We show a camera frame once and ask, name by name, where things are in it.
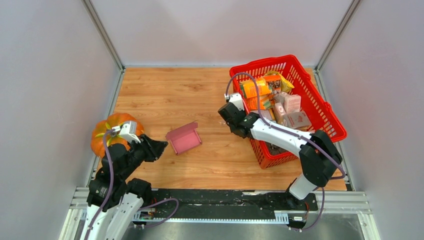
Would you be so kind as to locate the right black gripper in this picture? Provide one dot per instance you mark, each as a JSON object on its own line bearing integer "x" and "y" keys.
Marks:
{"x": 245, "y": 113}

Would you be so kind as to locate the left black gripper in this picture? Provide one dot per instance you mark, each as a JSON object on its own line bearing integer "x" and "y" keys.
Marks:
{"x": 156, "y": 147}

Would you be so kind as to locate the pink paper box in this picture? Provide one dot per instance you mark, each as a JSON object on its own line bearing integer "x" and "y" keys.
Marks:
{"x": 184, "y": 138}

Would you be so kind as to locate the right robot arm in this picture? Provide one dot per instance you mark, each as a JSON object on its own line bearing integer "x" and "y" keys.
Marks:
{"x": 317, "y": 153}

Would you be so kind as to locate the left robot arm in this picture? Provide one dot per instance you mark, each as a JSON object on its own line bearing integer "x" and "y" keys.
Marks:
{"x": 113, "y": 200}

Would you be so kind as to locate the orange snack box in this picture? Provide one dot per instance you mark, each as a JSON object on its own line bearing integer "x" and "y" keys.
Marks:
{"x": 249, "y": 89}

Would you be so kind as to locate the pink small box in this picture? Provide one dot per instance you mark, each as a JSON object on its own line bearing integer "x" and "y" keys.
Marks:
{"x": 292, "y": 103}

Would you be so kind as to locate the pink white carton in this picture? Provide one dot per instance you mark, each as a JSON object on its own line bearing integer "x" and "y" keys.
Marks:
{"x": 296, "y": 120}

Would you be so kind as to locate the yellow snack bag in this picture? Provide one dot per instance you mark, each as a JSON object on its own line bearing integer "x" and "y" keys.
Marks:
{"x": 278, "y": 82}

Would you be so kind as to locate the red plastic basket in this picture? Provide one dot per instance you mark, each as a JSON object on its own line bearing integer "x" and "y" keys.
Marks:
{"x": 319, "y": 111}

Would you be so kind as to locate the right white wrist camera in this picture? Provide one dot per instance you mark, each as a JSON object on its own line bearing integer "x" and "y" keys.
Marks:
{"x": 236, "y": 99}

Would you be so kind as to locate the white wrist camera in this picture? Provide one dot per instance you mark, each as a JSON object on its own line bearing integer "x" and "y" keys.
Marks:
{"x": 127, "y": 131}
{"x": 236, "y": 99}

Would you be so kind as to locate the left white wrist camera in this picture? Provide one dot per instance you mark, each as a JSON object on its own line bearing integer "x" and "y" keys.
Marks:
{"x": 127, "y": 131}

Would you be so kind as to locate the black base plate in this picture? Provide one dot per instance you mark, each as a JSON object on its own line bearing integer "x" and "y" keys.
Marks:
{"x": 218, "y": 204}

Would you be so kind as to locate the aluminium frame rail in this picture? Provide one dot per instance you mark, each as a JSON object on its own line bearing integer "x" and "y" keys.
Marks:
{"x": 342, "y": 215}

